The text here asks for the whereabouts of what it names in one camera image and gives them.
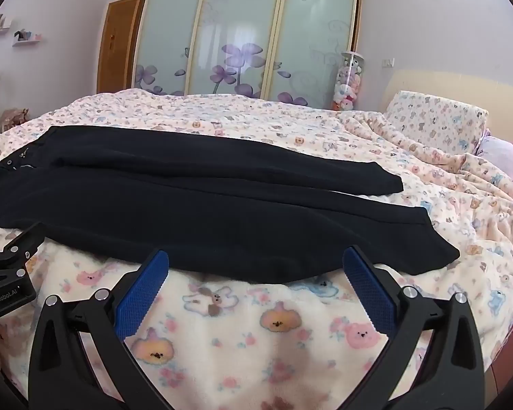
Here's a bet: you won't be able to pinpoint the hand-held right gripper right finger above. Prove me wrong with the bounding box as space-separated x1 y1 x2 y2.
342 245 486 410

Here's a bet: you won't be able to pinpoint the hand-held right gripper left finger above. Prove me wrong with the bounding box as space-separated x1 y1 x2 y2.
28 248 174 410

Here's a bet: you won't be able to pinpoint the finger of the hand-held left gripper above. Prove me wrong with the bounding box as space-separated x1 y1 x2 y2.
0 221 49 283

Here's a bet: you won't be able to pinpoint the black pants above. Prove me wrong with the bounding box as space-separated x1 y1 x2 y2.
0 125 461 285

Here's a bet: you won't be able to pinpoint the small plush toys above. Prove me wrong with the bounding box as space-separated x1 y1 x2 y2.
0 107 30 129

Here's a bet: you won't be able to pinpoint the animal print pillow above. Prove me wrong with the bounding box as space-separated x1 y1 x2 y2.
385 90 490 155

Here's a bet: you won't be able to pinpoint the lilac pillow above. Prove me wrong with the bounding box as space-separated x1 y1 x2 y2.
474 136 513 202

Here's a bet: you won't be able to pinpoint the clear tube of plush toys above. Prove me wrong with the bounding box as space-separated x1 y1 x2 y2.
331 51 366 112

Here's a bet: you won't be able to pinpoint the wooden door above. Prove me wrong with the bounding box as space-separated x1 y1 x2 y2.
97 0 140 95

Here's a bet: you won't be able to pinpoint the beige headboard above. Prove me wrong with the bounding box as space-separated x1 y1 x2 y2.
378 68 513 151

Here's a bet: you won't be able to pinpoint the floral glass sliding wardrobe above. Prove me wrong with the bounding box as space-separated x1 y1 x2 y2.
130 0 363 110

